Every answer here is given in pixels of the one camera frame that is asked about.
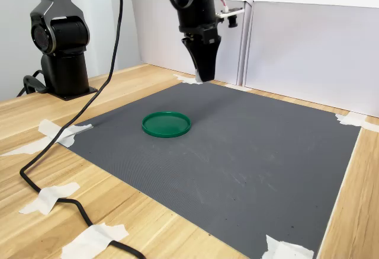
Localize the round green lid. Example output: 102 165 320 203
141 111 192 139

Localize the white partition panel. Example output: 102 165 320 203
241 0 379 119
130 0 261 84

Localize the white tape piece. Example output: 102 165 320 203
261 234 315 259
335 112 379 132
60 222 130 259
0 119 94 157
173 73 204 86
18 181 81 216

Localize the dark grey mat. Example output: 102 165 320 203
59 81 362 259

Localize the thin black cable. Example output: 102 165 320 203
19 0 146 259

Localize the thick black cable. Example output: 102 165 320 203
16 69 50 98

